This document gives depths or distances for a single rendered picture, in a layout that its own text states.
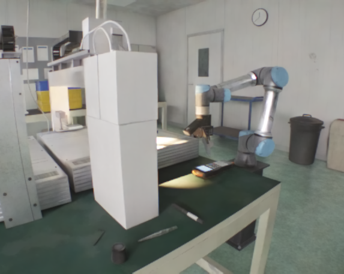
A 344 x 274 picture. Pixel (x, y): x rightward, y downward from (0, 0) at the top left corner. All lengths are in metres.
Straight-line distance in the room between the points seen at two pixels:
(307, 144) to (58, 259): 3.34
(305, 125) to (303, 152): 0.39
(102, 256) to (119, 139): 0.29
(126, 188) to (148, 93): 0.25
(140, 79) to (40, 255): 0.50
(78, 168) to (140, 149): 0.33
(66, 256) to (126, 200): 0.20
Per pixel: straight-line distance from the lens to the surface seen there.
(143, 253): 0.61
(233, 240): 1.84
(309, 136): 3.56
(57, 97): 1.55
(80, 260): 0.62
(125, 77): 0.58
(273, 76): 1.42
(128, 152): 0.60
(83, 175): 0.90
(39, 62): 5.23
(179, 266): 0.68
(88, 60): 0.73
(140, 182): 0.65
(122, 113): 0.58
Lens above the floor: 1.15
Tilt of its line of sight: 14 degrees down
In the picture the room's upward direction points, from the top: straight up
